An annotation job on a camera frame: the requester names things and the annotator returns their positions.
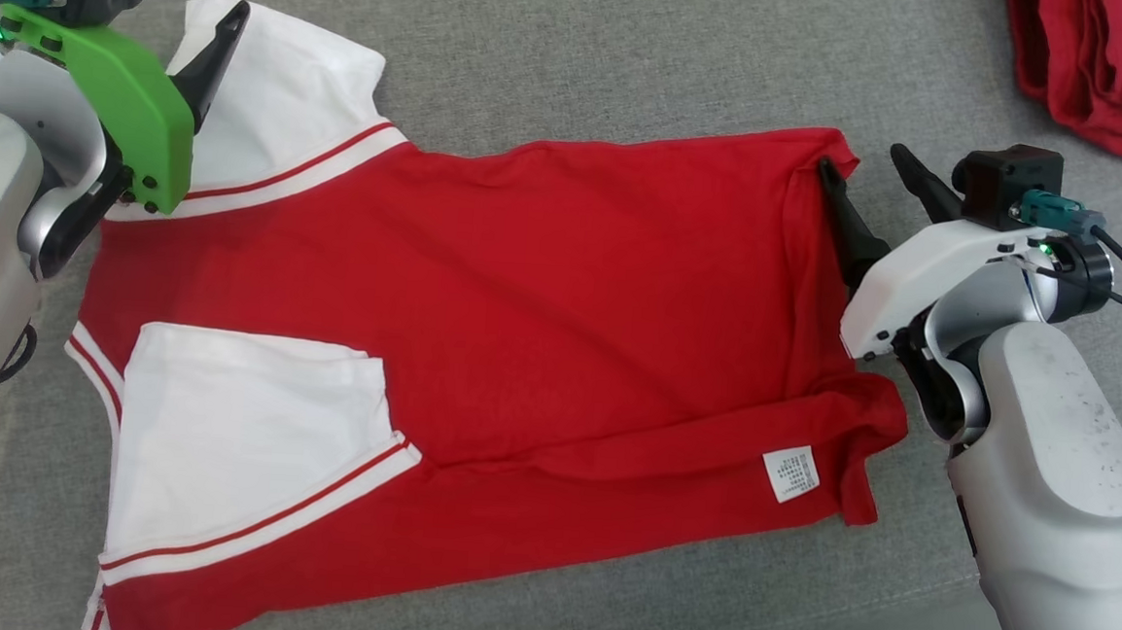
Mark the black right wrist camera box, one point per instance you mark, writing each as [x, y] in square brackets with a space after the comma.
[1003, 181]

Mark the red shirt with white sleeves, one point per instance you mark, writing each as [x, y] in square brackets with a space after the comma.
[572, 286]

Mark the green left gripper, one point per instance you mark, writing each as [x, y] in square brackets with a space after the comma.
[136, 104]

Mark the red shorts with white trim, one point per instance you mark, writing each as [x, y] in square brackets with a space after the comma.
[1112, 66]

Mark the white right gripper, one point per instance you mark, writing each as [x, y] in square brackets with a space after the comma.
[914, 278]

